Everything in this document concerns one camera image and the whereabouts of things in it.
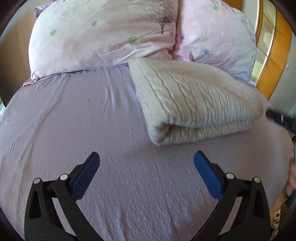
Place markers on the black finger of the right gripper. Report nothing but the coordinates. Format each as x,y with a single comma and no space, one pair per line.
285,121

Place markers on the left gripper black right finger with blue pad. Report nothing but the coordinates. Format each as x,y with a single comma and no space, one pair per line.
252,220

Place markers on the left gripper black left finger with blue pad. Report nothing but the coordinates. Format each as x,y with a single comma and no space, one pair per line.
41,219

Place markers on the beige cable knit sweater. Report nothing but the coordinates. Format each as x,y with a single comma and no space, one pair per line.
188,102

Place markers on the person's right hand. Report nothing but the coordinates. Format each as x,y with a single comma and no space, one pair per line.
291,182

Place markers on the wooden headboard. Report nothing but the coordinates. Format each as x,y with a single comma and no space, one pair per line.
273,40

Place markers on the lilac bed sheet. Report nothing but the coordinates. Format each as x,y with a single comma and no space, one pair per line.
141,191

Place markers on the pink floral right pillow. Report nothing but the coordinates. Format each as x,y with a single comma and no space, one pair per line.
214,33

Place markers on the pink floral pillow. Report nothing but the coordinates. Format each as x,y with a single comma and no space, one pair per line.
70,36
214,33

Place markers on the pink floral left pillow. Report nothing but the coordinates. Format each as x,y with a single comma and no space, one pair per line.
70,36

